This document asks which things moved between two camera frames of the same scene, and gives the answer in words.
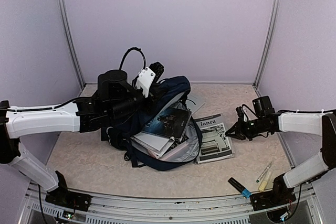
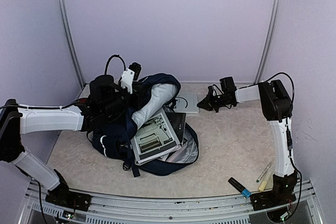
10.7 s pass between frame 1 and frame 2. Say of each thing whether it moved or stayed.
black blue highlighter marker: stayed
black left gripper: moved
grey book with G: moved
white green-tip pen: stayed
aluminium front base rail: stayed
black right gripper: moved
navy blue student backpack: moved
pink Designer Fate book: moved
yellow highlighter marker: stayed
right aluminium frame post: stayed
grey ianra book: moved
